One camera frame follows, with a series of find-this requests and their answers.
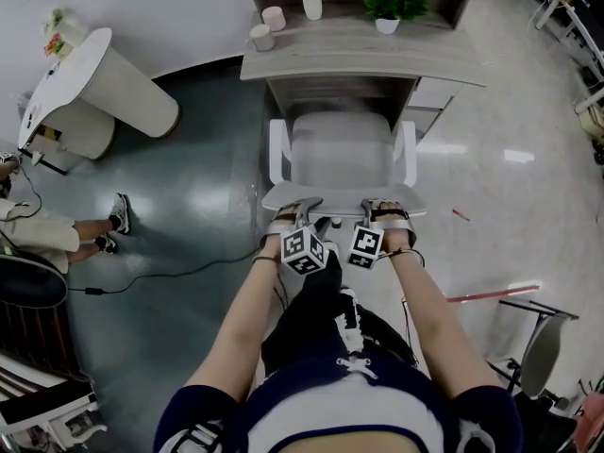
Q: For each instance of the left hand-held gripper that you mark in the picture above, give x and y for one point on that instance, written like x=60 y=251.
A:
x=297 y=248

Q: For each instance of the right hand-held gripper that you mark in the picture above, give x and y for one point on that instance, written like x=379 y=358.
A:
x=365 y=246

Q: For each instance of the white and grey chair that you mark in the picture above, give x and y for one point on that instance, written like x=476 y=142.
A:
x=340 y=154

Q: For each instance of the person's right forearm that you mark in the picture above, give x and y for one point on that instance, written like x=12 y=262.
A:
x=434 y=319

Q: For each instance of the person's left forearm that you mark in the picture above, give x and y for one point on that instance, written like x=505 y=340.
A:
x=236 y=323

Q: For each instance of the grey wooden desk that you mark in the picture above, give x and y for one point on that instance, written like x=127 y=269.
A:
x=358 y=50

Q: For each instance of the grey shell chair black legs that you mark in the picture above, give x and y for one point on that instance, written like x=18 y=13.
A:
x=542 y=357

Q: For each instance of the black mesh office chair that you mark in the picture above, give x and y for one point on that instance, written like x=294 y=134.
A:
x=542 y=423

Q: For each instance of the person's left hand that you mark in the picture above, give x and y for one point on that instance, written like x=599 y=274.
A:
x=290 y=211

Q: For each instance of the person's right hand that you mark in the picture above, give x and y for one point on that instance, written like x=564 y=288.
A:
x=390 y=206

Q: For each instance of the black right wrist band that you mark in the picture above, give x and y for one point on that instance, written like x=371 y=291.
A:
x=406 y=253

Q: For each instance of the red pen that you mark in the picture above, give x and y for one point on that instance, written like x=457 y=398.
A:
x=461 y=214

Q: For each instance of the pale grey mug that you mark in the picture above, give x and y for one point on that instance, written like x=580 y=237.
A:
x=262 y=38

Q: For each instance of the person's navy and white shirt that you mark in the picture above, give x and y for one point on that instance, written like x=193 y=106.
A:
x=340 y=404

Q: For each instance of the pink cylinder cup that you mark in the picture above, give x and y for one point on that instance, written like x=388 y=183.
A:
x=274 y=19

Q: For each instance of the white curved table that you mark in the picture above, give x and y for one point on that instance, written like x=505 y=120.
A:
x=118 y=88

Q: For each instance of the green plant in white pot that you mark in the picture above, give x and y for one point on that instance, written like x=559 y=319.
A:
x=394 y=0

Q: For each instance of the grey wooden shelf unit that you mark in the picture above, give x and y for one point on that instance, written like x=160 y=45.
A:
x=453 y=3

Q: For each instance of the beige storage box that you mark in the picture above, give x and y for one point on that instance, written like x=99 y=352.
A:
x=593 y=121

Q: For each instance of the white pot with pale plant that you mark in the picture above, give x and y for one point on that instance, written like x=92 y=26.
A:
x=66 y=24

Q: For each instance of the white framed furniture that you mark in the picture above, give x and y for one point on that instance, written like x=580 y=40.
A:
x=42 y=408

